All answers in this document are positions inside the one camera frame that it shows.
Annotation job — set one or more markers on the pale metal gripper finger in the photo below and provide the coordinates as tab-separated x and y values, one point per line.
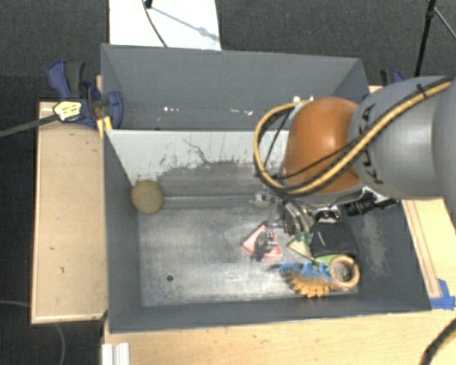
260	248
270	237

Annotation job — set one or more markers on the pink triangular packet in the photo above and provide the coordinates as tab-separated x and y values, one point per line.
251	242

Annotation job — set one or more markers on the cream triangular piece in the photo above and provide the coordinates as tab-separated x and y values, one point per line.
299	247

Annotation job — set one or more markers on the black box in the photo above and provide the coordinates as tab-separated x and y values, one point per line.
332	240

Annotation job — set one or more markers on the green round thing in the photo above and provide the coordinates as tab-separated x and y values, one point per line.
323	260

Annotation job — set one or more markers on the grey metal bin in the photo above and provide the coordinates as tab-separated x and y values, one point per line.
197	242

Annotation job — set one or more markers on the blue and orange spiky toy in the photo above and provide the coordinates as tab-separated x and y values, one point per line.
311	285

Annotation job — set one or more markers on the tan ball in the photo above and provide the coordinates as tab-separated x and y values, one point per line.
147	197

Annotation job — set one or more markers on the pale wood flat board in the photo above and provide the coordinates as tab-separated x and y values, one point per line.
70	223

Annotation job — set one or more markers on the black cylinder on white bracket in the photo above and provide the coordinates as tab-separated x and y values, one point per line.
359	206

